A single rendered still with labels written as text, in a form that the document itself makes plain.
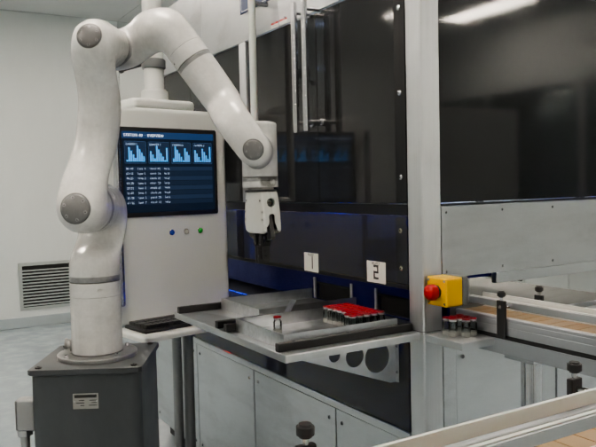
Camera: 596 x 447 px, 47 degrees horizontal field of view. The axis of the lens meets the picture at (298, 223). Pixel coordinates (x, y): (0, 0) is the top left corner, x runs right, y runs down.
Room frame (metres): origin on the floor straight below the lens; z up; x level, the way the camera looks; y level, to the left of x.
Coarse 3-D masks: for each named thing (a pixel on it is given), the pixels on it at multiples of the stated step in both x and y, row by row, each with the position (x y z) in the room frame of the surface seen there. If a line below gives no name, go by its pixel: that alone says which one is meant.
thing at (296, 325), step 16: (240, 320) 1.81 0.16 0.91; (256, 320) 1.86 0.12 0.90; (272, 320) 1.89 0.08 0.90; (288, 320) 1.91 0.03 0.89; (304, 320) 1.94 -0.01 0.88; (320, 320) 1.95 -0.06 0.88; (384, 320) 1.76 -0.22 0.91; (256, 336) 1.73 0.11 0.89; (272, 336) 1.66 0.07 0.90; (288, 336) 1.62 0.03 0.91; (304, 336) 1.64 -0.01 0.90
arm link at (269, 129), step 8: (264, 128) 1.62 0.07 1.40; (272, 128) 1.63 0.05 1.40; (272, 136) 1.63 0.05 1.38; (272, 144) 1.62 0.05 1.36; (272, 160) 1.62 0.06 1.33; (248, 168) 1.62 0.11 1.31; (256, 168) 1.61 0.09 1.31; (264, 168) 1.61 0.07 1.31; (272, 168) 1.63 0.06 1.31; (248, 176) 1.62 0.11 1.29; (256, 176) 1.62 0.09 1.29
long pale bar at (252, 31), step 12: (252, 0) 2.38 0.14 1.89; (252, 12) 2.38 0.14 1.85; (252, 24) 2.38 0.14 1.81; (252, 36) 2.38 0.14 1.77; (252, 48) 2.38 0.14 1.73; (252, 60) 2.38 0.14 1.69; (252, 72) 2.38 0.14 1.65; (252, 84) 2.38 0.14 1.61; (252, 96) 2.38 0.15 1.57; (252, 108) 2.38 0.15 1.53
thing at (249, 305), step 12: (228, 300) 2.14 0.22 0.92; (240, 300) 2.22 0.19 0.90; (252, 300) 2.24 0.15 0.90; (264, 300) 2.26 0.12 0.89; (276, 300) 2.29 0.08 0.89; (288, 300) 2.31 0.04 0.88; (300, 300) 2.31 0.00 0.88; (312, 300) 2.30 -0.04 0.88; (336, 300) 2.10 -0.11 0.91; (348, 300) 2.12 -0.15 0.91; (240, 312) 2.07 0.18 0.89; (252, 312) 2.00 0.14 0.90; (264, 312) 1.97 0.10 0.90; (276, 312) 1.99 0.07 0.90
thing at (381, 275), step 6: (372, 264) 1.93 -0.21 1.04; (378, 264) 1.91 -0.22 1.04; (384, 264) 1.88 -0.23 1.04; (372, 270) 1.93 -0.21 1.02; (384, 270) 1.88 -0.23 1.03; (372, 276) 1.93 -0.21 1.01; (378, 276) 1.91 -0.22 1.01; (384, 276) 1.88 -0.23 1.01; (378, 282) 1.91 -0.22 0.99; (384, 282) 1.88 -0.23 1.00
